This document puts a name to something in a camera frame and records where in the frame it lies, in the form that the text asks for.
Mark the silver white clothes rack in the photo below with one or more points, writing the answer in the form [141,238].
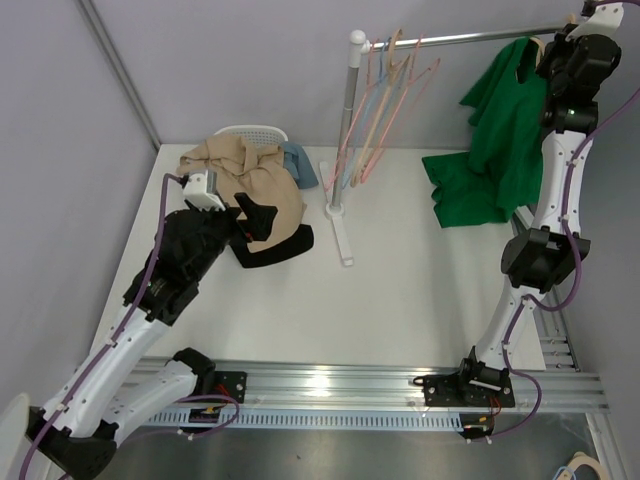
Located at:
[335,210]

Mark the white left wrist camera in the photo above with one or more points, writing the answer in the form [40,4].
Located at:
[200,190]

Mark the grey wall corner profile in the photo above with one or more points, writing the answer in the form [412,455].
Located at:
[106,45]

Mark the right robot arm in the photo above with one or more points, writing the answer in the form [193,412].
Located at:
[540,257]

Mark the beige t shirt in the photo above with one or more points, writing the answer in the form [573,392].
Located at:
[241,167]

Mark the green t shirt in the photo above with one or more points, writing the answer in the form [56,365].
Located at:
[502,170]

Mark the black t shirt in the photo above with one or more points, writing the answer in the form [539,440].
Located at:
[297,244]

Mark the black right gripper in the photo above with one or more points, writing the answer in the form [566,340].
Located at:
[558,46]

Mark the light blue wire hanger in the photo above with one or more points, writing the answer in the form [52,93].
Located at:
[369,122]

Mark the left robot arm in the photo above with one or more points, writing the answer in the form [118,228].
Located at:
[81,428]

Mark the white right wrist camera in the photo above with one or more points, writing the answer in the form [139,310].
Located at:
[605,20]

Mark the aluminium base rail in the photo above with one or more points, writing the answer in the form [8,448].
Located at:
[314,333]

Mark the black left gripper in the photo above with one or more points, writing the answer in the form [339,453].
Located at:
[257,224]

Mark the white slotted cable duct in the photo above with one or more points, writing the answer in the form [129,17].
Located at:
[259,418]

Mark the white perforated plastic basket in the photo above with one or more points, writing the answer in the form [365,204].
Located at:
[259,135]

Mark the beige hanger on floor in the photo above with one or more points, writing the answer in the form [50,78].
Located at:
[579,460]

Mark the grey blue t shirt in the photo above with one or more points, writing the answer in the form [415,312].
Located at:
[297,163]

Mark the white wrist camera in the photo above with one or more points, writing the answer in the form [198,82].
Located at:
[605,20]
[200,190]

